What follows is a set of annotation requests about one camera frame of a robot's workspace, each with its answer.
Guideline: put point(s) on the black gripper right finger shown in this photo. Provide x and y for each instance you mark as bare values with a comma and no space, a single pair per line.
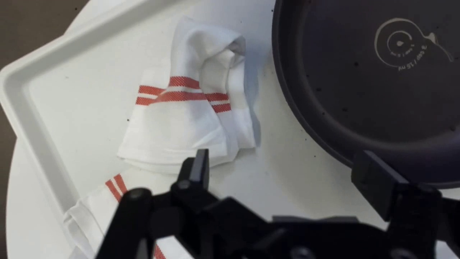
375,179

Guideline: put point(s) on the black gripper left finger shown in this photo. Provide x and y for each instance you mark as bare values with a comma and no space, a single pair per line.
201,166

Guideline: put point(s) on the crumpled white red-striped towel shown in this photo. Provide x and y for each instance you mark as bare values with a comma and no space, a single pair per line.
181,123

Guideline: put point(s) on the black frying pan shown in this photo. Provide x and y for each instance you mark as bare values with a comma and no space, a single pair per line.
383,105

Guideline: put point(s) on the flat white red-striped towel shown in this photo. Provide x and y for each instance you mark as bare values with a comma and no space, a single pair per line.
98,205

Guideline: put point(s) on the white plastic tray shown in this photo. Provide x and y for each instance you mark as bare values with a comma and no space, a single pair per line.
86,95

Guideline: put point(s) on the round white table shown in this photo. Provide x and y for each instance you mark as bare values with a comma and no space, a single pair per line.
29,215

